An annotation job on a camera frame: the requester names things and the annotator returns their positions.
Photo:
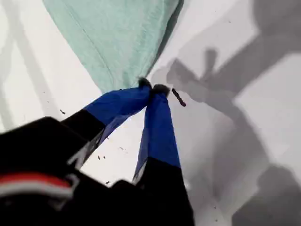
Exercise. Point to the pale green T-shirt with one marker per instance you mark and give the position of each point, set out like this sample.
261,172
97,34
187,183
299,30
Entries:
113,40

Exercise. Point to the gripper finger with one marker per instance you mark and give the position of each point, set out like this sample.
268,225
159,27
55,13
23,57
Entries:
117,103
158,131

